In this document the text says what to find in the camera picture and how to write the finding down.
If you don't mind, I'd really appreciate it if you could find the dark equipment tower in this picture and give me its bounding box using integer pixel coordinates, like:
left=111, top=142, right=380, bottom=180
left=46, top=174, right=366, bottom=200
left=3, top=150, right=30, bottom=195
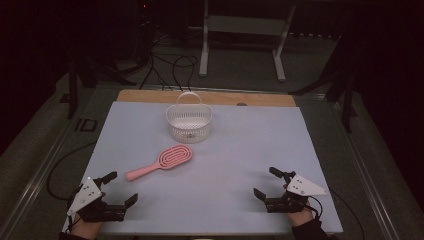
left=133, top=0, right=158, bottom=68

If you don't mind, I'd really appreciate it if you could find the hand-held gripper cable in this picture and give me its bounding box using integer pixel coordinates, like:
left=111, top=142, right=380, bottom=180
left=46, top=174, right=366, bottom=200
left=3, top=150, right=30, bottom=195
left=65, top=183, right=84, bottom=233
left=304, top=194, right=324, bottom=221

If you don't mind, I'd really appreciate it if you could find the person's right hand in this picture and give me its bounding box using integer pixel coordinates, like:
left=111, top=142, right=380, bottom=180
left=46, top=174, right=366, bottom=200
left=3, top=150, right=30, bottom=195
left=287, top=206, right=315, bottom=229

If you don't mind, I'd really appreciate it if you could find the person's left hand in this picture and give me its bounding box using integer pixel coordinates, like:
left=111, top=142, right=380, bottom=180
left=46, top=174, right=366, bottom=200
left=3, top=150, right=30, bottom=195
left=70, top=214, right=103, bottom=240

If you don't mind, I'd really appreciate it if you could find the black floor cable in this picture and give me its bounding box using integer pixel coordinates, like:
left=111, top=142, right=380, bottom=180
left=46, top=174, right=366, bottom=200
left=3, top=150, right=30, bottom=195
left=329, top=189, right=367, bottom=240
left=45, top=141, right=98, bottom=202

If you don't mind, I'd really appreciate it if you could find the pale blue table cover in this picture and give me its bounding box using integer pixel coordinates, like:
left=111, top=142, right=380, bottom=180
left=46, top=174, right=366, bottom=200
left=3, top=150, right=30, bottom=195
left=61, top=100, right=344, bottom=236

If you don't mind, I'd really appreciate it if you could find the metal floor rail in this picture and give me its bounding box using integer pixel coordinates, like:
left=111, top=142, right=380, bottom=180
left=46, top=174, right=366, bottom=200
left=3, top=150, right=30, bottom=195
left=296, top=93, right=401, bottom=240
left=0, top=88, right=116, bottom=240

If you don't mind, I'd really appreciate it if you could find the bundle of black cables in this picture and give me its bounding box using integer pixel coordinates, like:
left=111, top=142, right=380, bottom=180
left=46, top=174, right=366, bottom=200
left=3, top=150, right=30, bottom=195
left=139, top=33, right=200, bottom=93

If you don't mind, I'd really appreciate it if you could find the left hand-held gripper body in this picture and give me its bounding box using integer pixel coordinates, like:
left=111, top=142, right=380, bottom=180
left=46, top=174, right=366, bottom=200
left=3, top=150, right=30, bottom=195
left=66, top=177, right=129, bottom=224

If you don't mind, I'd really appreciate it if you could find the white metal stand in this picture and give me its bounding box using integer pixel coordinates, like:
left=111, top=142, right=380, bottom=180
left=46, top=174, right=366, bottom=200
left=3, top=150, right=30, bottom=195
left=198, top=0, right=297, bottom=83

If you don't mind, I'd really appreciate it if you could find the right hand-held gripper cable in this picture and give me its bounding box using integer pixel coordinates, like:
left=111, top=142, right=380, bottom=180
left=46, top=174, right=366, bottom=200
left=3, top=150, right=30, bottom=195
left=304, top=194, right=324, bottom=221

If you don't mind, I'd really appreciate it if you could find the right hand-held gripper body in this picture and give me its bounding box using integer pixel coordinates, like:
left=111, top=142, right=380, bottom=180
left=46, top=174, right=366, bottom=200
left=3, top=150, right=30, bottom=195
left=265, top=171, right=329, bottom=214

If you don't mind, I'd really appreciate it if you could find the left hand-held gripper cable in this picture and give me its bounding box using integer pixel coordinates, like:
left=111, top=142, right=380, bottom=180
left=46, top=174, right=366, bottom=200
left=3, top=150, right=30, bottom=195
left=65, top=183, right=84, bottom=233

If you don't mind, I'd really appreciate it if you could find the pink hairbrush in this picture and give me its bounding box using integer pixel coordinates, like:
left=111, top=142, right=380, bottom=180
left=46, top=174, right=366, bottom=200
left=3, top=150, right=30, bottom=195
left=125, top=144, right=194, bottom=183

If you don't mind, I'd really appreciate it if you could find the black rectangular floor bracket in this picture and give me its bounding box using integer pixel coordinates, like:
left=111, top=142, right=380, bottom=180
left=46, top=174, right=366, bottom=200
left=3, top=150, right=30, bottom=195
left=74, top=117, right=99, bottom=133

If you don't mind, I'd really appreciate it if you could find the black tripod stand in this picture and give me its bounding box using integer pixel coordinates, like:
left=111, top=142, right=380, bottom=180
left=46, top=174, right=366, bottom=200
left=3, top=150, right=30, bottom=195
left=59, top=49, right=138, bottom=120
left=288, top=33, right=359, bottom=134

